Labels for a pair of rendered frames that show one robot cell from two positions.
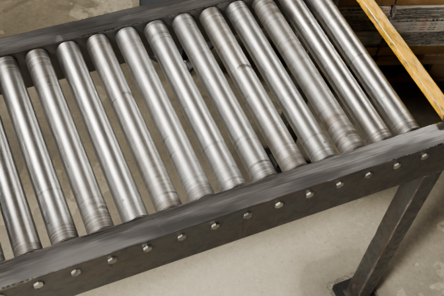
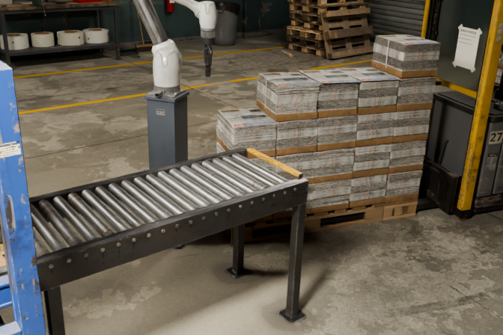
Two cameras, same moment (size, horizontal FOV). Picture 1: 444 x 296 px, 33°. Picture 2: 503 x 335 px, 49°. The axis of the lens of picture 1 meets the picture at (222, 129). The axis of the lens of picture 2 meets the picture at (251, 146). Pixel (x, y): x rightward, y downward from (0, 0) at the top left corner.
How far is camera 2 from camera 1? 1.45 m
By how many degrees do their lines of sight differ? 33
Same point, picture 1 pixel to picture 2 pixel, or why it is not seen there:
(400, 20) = not seen: hidden behind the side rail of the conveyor
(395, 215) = (294, 237)
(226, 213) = (220, 207)
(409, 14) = not seen: hidden behind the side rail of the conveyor
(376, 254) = (293, 269)
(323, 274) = (272, 309)
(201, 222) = (210, 210)
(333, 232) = (273, 293)
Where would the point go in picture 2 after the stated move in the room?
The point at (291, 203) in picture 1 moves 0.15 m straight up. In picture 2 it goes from (245, 207) to (245, 176)
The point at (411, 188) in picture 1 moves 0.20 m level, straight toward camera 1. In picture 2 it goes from (296, 216) to (286, 235)
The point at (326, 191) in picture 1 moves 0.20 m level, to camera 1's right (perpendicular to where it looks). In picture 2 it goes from (258, 203) to (301, 201)
